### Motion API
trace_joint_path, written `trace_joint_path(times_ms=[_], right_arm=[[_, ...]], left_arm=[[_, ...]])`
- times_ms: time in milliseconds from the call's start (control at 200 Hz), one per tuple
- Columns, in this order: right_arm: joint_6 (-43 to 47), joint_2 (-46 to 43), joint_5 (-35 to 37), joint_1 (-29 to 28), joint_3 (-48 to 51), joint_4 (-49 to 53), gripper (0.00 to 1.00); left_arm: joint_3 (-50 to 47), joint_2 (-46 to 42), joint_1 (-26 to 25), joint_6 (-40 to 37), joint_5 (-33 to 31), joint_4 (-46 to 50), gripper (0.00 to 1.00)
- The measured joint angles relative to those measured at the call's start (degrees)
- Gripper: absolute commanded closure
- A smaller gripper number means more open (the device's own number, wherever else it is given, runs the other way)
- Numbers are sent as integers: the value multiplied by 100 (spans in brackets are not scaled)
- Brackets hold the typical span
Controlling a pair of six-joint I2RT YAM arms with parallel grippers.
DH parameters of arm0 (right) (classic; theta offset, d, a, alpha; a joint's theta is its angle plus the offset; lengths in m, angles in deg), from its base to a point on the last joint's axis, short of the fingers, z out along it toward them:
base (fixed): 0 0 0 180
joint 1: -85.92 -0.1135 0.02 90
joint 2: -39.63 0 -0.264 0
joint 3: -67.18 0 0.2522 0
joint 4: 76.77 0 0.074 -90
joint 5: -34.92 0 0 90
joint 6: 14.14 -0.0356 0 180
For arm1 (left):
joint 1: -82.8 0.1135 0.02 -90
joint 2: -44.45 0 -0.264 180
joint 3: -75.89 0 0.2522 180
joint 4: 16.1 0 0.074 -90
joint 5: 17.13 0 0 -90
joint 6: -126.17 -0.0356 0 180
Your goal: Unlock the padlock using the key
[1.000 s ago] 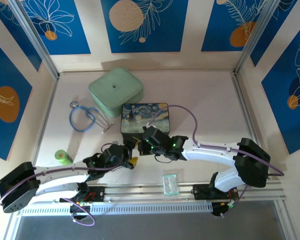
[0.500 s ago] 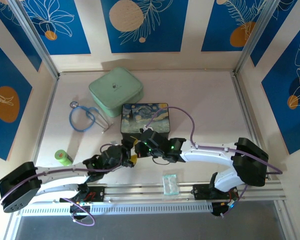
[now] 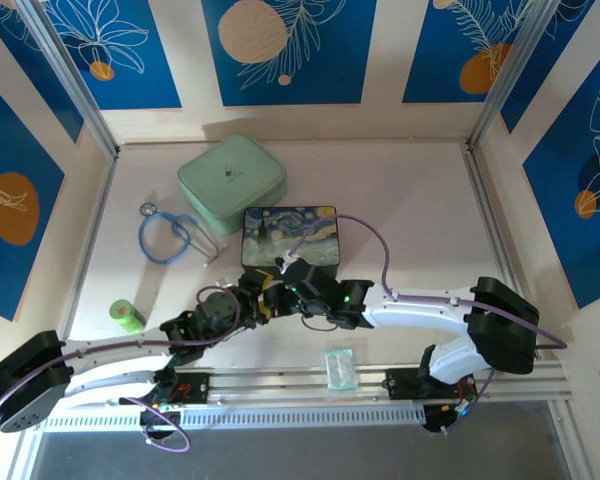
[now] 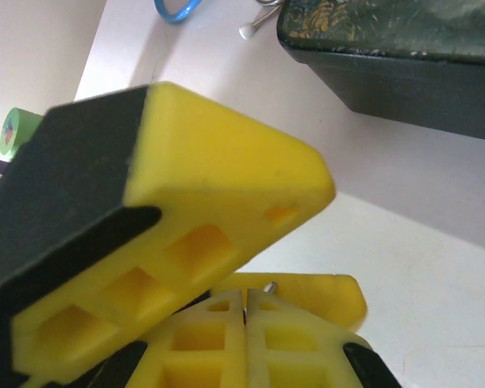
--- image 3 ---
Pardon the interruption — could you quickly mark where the grey slotted cable duct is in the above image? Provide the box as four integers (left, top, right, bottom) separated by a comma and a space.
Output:
42, 404, 427, 434

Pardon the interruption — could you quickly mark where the mint green zipper case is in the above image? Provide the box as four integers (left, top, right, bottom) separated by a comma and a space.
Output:
176, 133, 290, 236

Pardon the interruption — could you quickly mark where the aluminium mounting rail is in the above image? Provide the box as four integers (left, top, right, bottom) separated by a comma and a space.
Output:
172, 362, 567, 402

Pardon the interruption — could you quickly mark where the thin black cord loop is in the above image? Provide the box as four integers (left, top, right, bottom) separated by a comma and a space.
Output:
301, 313, 332, 335

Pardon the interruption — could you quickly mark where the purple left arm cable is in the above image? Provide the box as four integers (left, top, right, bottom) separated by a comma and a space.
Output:
0, 282, 244, 454

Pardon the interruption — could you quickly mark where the starry night painted box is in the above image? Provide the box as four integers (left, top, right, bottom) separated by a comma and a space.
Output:
240, 204, 344, 282

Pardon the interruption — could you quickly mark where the aluminium frame post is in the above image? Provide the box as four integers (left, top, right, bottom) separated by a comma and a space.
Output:
18, 0, 121, 160
467, 0, 557, 150

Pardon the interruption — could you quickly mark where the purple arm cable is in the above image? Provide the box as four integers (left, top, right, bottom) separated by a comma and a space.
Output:
0, 282, 244, 454
279, 213, 567, 436

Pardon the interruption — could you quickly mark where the green bottle with orange label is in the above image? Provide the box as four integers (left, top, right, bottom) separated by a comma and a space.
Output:
108, 298, 147, 336

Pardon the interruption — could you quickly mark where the blue stethoscope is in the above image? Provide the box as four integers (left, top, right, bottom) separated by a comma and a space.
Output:
137, 201, 228, 268

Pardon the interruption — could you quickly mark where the blue floral wall panel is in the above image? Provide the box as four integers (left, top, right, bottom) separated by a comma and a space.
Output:
401, 0, 537, 105
521, 34, 600, 310
38, 0, 183, 112
499, 0, 600, 135
200, 0, 379, 108
0, 0, 85, 145
0, 69, 67, 322

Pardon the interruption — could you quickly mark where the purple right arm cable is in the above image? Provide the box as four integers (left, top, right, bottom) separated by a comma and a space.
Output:
279, 213, 567, 436

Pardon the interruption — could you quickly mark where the clear plastic bag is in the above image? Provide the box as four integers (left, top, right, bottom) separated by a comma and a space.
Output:
323, 344, 360, 393

